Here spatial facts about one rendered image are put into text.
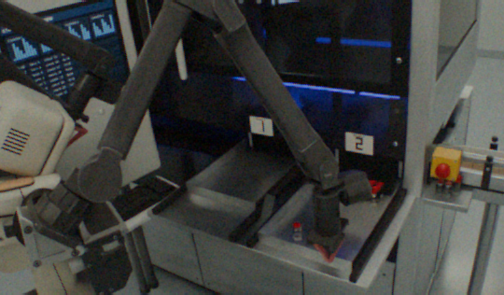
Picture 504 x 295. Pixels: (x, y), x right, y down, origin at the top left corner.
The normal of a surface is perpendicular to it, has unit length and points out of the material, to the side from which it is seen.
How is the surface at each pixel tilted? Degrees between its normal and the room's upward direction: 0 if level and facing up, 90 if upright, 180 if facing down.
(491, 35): 90
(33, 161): 90
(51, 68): 90
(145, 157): 90
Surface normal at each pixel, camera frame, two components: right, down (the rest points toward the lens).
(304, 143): 0.13, -0.04
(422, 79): -0.53, 0.44
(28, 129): 0.57, 0.33
